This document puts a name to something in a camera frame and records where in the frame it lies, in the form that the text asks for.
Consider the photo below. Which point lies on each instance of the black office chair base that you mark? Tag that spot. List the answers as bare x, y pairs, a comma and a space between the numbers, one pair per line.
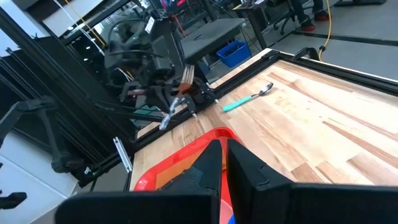
284, 23

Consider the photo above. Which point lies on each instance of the blue plastic bowl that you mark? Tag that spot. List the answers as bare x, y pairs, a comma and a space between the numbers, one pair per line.
231, 220

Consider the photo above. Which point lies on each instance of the red plastic tray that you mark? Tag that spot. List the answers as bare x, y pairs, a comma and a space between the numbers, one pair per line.
217, 133

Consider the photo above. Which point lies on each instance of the blue plastic bin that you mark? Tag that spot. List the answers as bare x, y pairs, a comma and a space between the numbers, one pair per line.
233, 54

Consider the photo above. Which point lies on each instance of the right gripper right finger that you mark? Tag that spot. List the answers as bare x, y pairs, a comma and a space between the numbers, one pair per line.
245, 186

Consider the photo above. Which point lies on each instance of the person's red shoe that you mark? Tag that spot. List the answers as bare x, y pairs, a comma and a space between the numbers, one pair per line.
308, 26
321, 16

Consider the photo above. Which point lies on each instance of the silver aluminium bar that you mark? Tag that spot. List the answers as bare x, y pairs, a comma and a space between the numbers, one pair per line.
122, 155

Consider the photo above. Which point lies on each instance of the pink plastic plate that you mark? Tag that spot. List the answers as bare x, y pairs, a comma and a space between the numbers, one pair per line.
225, 208

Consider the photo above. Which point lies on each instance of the grey desk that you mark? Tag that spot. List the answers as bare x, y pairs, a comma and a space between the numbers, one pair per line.
211, 37

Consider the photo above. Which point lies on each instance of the person's leg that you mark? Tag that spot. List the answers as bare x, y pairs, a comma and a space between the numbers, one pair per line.
300, 9
317, 4

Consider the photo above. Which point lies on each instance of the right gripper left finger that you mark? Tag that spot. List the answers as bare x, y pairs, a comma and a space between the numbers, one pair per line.
208, 174

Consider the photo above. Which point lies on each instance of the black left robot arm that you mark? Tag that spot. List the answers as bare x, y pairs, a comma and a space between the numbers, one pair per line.
146, 62

